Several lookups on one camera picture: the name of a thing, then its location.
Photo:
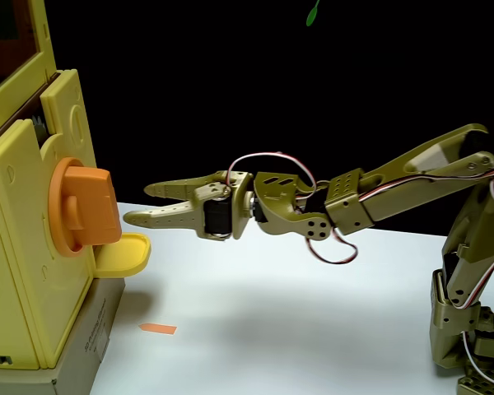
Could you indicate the yellow toy vending machine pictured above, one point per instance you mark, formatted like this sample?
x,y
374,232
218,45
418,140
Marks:
x,y
16,230

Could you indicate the green leaf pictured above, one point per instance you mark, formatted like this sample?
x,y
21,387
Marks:
x,y
312,16

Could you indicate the grey cardboard box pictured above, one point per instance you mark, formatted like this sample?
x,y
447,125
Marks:
x,y
82,345

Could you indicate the orange paper arrow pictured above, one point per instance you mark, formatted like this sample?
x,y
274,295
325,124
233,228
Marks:
x,y
158,328

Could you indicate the orange vending machine knob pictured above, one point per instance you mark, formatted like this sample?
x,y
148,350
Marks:
x,y
92,205

